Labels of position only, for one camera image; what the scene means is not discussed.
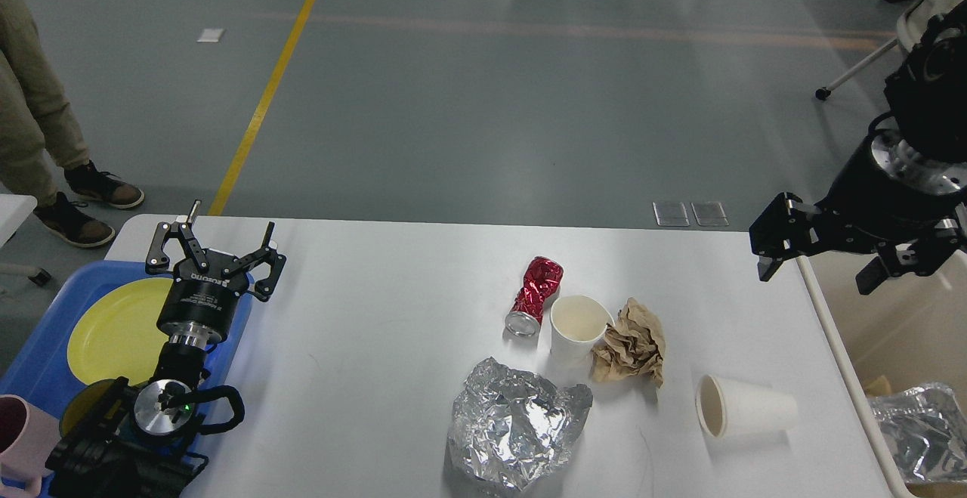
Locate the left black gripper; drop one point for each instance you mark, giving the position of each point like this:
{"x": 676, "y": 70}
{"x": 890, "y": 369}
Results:
{"x": 204, "y": 301}

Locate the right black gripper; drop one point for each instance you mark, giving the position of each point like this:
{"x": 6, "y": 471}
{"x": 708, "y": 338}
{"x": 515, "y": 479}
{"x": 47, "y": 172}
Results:
{"x": 894, "y": 202}

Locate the yellow plate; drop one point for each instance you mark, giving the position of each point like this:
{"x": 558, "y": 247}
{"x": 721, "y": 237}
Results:
{"x": 117, "y": 335}

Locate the aluminium foil tray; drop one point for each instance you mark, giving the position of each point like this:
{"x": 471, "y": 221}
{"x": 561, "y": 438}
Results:
{"x": 924, "y": 428}

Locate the pink mug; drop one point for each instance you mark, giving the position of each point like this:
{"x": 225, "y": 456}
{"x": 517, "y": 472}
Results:
{"x": 28, "y": 436}

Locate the brown paper bag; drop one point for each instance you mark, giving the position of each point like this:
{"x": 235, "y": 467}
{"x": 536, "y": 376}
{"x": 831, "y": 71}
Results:
{"x": 879, "y": 386}

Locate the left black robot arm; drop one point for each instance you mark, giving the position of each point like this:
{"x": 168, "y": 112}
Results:
{"x": 123, "y": 439}

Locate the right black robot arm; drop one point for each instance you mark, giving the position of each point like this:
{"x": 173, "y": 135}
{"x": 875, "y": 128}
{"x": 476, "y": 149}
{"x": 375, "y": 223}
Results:
{"x": 926, "y": 94}

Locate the beige plastic bin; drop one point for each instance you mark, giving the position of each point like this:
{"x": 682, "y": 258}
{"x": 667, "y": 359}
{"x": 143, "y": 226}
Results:
{"x": 910, "y": 331}

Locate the floor socket plate right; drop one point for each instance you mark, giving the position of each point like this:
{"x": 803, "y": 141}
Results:
{"x": 710, "y": 214}

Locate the floor socket plate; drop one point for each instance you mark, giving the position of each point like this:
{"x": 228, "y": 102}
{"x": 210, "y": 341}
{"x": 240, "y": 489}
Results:
{"x": 710, "y": 214}
{"x": 671, "y": 214}

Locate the floor socket plate left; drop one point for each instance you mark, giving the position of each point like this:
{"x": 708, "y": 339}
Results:
{"x": 671, "y": 214}

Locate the tipped white paper cup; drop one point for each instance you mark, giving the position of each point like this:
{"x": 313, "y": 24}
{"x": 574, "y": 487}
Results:
{"x": 729, "y": 408}

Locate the person in khaki trousers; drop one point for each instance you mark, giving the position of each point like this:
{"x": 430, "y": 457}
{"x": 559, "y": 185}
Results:
{"x": 38, "y": 121}

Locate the white side table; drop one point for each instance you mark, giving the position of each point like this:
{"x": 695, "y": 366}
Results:
{"x": 14, "y": 211}

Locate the crumpled brown paper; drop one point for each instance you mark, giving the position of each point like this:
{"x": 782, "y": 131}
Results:
{"x": 634, "y": 345}

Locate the blue plastic tray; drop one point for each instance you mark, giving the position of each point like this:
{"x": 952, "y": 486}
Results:
{"x": 41, "y": 373}

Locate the white floor marker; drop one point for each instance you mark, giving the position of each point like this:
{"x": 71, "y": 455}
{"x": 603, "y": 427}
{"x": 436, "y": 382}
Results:
{"x": 211, "y": 35}

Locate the crushed red can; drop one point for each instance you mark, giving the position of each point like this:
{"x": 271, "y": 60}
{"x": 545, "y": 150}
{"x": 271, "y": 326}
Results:
{"x": 541, "y": 280}

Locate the crumpled aluminium foil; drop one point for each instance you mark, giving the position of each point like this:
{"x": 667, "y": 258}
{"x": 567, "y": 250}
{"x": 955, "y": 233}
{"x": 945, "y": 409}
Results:
{"x": 510, "y": 428}

